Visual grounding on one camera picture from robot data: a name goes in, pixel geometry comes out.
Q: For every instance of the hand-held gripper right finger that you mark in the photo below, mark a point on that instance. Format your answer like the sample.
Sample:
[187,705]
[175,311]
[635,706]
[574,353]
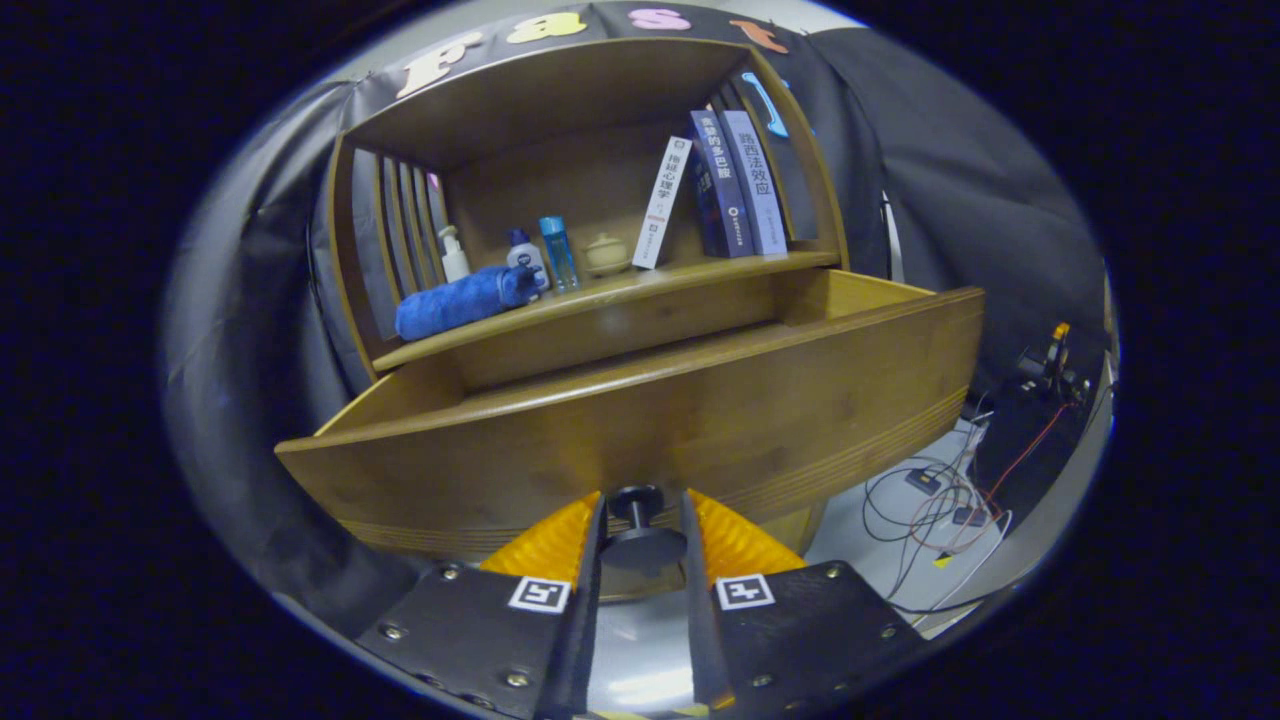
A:
[697,640]

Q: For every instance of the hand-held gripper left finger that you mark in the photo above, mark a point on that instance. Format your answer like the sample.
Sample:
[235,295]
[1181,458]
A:
[588,620]

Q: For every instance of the black drawer knob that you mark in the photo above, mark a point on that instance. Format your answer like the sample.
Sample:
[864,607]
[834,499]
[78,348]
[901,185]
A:
[640,545]

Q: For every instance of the wooden drawer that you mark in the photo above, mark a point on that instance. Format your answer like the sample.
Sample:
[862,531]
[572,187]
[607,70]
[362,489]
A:
[650,430]

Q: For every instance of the wooden countertop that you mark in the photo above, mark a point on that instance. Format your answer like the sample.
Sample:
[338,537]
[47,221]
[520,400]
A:
[600,287]

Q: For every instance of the wooden cabinet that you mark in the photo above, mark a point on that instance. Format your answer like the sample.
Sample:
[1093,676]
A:
[560,100]

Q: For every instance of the small black power adapter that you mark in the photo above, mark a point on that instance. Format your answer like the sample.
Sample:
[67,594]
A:
[921,480]
[966,516]

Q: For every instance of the blue rolled towel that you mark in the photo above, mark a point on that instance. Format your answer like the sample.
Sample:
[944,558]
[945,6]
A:
[460,305]

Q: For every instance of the white bottle with blue cap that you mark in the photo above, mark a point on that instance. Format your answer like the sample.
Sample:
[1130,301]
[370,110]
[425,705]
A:
[525,260]

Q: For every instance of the beige lidded teacup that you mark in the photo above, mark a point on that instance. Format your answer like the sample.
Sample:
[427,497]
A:
[607,255]

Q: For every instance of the clear blue bottle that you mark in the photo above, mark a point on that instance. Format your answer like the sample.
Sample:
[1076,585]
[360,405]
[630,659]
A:
[558,255]

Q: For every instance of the white pump bottle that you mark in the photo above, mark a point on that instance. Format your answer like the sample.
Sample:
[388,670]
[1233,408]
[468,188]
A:
[455,265]

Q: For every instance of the white book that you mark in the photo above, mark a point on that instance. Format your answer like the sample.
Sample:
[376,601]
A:
[662,205]

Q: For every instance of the black and orange device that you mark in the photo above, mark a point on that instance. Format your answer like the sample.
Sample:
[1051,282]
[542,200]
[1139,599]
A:
[1050,365]

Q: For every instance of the dark blue book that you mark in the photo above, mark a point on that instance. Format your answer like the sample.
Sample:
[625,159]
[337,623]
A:
[722,185]

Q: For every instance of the lavender book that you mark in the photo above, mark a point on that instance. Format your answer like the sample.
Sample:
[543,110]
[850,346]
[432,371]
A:
[757,180]

